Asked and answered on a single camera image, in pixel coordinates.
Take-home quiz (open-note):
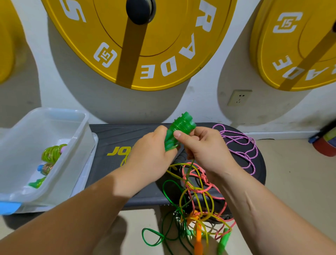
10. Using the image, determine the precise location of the pile of jump ropes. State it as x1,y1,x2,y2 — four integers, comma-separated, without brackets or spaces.
142,123,259,255

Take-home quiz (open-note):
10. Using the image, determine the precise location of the person's left hand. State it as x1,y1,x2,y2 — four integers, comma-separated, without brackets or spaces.
120,125,179,196

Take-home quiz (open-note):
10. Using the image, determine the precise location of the person's right forearm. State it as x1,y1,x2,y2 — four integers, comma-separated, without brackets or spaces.
223,162,336,255

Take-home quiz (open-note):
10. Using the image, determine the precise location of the person's left forearm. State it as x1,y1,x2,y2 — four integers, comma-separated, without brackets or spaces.
0,171,132,255

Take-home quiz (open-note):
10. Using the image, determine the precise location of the large yellow weight plate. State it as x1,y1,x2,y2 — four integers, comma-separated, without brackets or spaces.
41,0,238,91

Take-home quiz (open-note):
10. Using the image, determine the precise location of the clear plastic storage bin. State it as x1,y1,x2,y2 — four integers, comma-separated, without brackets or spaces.
0,108,90,207

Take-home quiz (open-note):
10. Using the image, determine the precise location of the red fire extinguisher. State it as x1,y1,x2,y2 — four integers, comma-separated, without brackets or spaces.
309,120,336,157

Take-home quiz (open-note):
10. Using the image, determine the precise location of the green jump rope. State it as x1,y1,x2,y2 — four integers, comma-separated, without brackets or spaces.
29,178,47,189
164,111,197,152

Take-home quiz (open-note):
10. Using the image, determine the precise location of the blue handled jump rope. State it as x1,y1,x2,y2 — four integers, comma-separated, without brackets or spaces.
37,163,52,175

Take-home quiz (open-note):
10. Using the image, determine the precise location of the person's right hand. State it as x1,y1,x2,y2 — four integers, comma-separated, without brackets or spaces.
173,126,240,178

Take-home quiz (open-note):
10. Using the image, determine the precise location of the black aerobic step platform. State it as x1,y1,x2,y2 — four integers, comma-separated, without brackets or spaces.
5,122,267,228

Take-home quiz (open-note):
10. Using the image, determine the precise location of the white wall socket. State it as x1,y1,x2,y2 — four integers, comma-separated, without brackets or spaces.
227,89,253,107

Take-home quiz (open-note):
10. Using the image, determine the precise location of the blue plastic piece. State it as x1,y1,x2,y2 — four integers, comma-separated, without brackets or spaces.
0,201,22,215

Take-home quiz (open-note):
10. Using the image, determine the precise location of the black plate peg cap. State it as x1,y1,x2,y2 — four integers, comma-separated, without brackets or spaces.
126,0,156,25

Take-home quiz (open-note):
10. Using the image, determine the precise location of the translucent plastic lid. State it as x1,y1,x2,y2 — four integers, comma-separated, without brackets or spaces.
13,132,99,213

